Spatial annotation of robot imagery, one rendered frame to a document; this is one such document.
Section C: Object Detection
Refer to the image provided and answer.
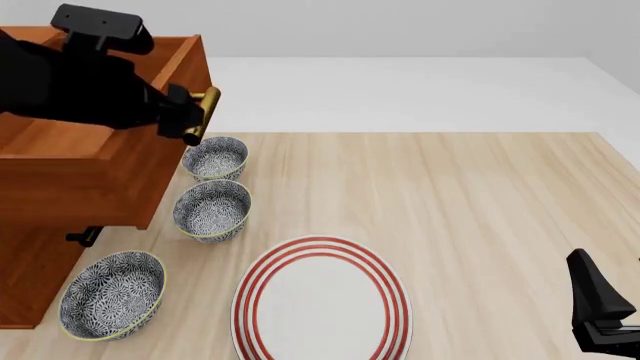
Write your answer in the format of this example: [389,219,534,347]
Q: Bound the small patterned bowl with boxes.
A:
[180,135,250,184]

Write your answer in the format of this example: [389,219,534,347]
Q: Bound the wooden drawer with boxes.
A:
[0,25,215,231]

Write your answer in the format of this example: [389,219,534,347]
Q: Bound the large patterned bowl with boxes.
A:
[58,249,167,343]

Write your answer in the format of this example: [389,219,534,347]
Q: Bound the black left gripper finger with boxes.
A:
[156,105,207,141]
[166,83,196,110]

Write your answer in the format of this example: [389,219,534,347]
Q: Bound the black plate on stalk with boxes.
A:
[49,3,155,57]

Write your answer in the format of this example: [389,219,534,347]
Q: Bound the medium patterned bowl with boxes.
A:
[172,178,253,244]

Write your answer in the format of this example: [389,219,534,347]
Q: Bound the brass drawer handle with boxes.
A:
[65,225,105,249]
[181,85,223,148]

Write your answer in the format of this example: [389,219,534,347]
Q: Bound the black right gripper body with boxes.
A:
[572,314,640,356]

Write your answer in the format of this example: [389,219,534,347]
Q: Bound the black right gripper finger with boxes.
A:
[565,247,637,328]

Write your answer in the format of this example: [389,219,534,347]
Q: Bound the white plate with red rings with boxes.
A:
[230,234,414,360]

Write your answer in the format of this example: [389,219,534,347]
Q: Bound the wooden cabinet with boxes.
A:
[0,223,107,330]

